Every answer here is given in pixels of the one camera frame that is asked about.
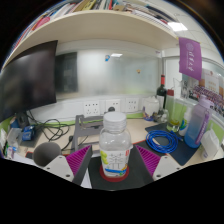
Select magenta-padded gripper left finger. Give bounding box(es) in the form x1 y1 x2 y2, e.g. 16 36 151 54
43 144 94 186

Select grey cup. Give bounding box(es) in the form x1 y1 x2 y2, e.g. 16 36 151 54
32 141 63 168

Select clear plastic drink bottle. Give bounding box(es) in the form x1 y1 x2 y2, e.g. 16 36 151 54
98 111 134 179

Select wooden shelf with books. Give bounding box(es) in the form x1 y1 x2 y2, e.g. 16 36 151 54
3 0 181 69

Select small blue device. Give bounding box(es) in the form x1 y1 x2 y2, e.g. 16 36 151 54
21 125 36 142

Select white wall socket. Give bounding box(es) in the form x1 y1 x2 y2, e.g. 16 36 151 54
125 97 140 113
105 99 122 113
83 100 101 116

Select framed group photo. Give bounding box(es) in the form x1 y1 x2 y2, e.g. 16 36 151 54
181 68 224 116

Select white paper sheet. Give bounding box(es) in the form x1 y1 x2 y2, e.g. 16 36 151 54
80 169 93 190

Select dark wine bottle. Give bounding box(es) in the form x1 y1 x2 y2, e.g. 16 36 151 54
155 74 168 111

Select navy desk mat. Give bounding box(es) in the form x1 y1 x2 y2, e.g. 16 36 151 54
144 122 201 167

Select flat round red coaster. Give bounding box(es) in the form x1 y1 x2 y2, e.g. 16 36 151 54
99 164 130 183

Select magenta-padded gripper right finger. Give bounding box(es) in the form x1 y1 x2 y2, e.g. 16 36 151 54
134 144 183 183

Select coiled blue cable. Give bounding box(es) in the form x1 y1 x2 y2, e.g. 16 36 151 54
145 129 179 154

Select white tissue pack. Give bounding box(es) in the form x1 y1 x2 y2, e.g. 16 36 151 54
199 129 221 161

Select white round jar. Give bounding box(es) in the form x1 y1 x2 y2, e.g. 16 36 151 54
143 96 160 117

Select purple water bottle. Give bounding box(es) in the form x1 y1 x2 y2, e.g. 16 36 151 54
184 94 213 149

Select grey metal laptop stand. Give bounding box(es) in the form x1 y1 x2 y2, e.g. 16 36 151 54
70 114 105 154

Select black cables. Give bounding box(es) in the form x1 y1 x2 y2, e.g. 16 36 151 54
26 111 76 151

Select black computer monitor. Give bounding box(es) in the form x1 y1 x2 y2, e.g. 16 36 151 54
0 39 59 124

